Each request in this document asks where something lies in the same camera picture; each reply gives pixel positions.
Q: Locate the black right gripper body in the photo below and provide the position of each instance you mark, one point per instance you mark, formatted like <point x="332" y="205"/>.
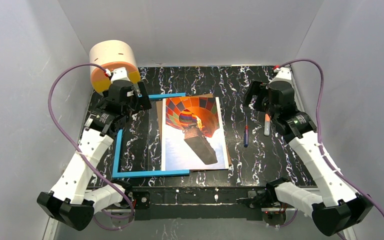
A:
<point x="254" y="97"/>

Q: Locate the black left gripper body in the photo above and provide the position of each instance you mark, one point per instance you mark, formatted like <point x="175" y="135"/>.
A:
<point x="140" y="97"/>

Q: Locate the blue red screwdriver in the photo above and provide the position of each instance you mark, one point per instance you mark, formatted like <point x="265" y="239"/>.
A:
<point x="246" y="134"/>

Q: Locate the hot air balloon photo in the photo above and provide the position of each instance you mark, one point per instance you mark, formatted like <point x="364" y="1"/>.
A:
<point x="195" y="136"/>

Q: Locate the blue wooden picture frame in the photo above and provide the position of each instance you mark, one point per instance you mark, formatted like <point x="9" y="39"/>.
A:
<point x="130" y="148"/>

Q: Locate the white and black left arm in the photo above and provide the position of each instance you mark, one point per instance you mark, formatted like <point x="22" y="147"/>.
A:
<point x="82" y="191"/>

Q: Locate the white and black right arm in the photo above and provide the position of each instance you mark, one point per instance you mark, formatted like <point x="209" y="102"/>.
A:
<point x="338" y="206"/>

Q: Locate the white orange-capped marker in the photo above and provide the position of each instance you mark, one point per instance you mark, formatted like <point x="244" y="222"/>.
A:
<point x="267" y="125"/>

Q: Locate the white cylindrical drawer box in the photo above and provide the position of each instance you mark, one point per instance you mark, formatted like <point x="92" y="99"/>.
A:
<point x="111" y="55"/>

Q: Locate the brown frame backing board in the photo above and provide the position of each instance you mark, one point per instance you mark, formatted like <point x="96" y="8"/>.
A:
<point x="159" y="116"/>

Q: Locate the black front mounting rail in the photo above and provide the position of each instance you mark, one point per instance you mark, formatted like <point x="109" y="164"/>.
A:
<point x="155" y="203"/>

